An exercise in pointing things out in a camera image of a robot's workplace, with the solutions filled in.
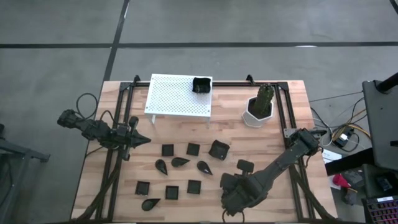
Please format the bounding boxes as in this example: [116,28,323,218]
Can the white hexagonal plant pot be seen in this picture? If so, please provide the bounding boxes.
[241,95,275,129]

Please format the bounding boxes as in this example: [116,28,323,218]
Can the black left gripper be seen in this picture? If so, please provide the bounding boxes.
[115,116,152,162]

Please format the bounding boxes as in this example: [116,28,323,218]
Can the black teardrop plate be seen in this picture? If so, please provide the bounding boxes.
[141,198,162,212]
[170,157,191,168]
[196,160,213,176]
[155,159,169,176]

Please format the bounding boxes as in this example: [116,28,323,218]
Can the backlit keyboard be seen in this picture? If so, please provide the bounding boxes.
[362,195,398,224]

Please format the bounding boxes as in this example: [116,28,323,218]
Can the white perforated shelf riser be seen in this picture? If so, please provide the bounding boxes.
[144,73,214,129]

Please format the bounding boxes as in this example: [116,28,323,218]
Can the red object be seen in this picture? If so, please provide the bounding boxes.
[332,173,351,189]

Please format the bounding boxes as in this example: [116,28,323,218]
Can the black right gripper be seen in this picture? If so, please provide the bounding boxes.
[221,160,268,215]

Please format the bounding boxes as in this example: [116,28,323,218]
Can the grey metal stand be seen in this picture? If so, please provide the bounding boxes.
[0,123,51,224]

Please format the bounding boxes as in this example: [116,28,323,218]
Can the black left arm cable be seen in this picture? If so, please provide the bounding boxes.
[75,92,121,125]

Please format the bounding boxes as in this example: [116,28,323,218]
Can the thin black cable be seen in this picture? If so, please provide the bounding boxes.
[309,91,364,103]

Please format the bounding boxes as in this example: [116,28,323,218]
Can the green cactus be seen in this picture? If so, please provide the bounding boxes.
[253,83,276,118]

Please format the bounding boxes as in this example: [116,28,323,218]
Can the black pole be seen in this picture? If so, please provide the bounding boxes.
[376,73,398,94]

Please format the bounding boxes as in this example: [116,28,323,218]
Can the black aluminium table frame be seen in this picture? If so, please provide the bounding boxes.
[93,74,312,223]

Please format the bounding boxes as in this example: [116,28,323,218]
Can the black small square plate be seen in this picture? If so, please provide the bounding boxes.
[161,144,175,157]
[165,185,180,200]
[187,179,202,195]
[134,180,150,196]
[186,142,201,157]

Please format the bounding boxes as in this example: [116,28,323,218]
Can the black handheld device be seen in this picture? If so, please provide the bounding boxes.
[374,175,394,192]

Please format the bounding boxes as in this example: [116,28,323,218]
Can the dark grey pouch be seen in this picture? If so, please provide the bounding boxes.
[343,187,359,205]

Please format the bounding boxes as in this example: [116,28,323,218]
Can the black bar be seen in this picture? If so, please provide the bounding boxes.
[325,147,374,177]

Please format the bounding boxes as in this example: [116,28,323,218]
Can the white paper sheet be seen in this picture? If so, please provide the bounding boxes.
[322,149,338,164]

